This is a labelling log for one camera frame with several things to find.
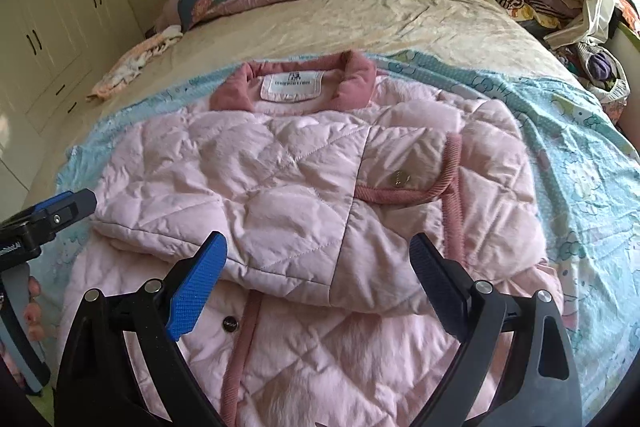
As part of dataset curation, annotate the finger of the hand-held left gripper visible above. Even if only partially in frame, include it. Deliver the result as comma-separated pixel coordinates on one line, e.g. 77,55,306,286
20,191,77,223
37,188,97,235

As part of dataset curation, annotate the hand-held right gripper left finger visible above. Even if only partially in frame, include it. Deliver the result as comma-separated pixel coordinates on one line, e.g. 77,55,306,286
52,231,228,427

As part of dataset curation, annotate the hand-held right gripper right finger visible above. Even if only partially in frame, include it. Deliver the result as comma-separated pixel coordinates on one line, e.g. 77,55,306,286
409,233,583,427

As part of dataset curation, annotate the pink quilted jacket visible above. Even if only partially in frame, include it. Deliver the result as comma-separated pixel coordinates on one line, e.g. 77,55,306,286
57,51,565,427

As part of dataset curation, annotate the bag of clothes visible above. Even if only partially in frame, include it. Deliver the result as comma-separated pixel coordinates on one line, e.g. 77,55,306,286
555,42,632,106

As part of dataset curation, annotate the colourful clothes heap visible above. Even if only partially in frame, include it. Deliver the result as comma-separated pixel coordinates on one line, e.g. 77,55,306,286
615,0,640,38

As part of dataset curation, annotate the person's left hand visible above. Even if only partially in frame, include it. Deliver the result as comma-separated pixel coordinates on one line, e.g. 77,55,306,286
22,276,47,343

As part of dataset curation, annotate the small floral cloth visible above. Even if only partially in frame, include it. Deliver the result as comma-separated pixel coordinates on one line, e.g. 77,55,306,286
86,25,183,102

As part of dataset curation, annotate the cream wardrobe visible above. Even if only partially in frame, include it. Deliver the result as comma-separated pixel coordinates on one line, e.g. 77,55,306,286
0,0,144,188

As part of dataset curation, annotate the light blue cartoon blanket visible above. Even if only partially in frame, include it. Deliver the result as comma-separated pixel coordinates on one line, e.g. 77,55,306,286
37,49,640,410

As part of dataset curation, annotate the bed with beige sheet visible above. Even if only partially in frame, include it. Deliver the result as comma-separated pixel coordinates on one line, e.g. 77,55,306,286
30,0,640,427

